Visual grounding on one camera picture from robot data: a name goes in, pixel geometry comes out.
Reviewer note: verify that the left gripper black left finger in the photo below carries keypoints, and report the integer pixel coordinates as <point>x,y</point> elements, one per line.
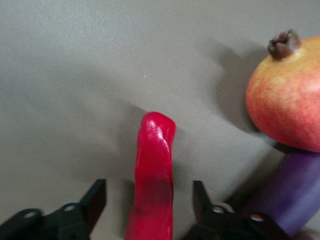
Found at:
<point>55,222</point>

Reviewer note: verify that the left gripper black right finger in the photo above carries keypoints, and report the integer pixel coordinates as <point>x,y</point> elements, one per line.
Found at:
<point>225,225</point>

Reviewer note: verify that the long purple eggplant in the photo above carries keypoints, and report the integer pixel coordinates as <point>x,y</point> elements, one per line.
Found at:
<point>292,190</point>

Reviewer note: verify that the red chili pepper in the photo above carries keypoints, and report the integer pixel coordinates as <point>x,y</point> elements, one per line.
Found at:
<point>153,175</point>

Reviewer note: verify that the red apple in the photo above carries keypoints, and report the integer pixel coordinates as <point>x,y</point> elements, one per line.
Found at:
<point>285,100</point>

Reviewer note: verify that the brown table cloth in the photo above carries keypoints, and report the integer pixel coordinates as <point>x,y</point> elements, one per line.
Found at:
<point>75,75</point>

